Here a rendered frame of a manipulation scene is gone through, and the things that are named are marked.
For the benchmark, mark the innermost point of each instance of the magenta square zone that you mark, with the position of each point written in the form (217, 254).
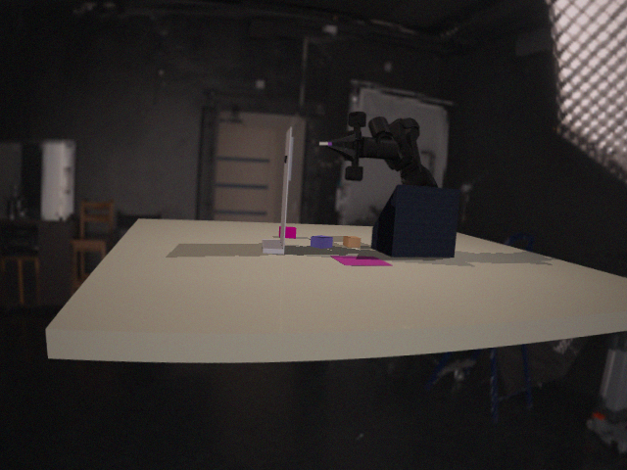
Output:
(361, 261)

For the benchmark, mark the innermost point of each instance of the small brown block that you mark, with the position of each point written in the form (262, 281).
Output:
(352, 241)

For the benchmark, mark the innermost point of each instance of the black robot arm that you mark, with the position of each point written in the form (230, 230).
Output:
(400, 150)

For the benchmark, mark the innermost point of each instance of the purple cube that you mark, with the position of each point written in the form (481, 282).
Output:
(321, 241)

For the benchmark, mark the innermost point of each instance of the magenta cube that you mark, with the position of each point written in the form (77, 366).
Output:
(290, 232)

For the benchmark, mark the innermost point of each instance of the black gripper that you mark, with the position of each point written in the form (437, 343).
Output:
(365, 147)

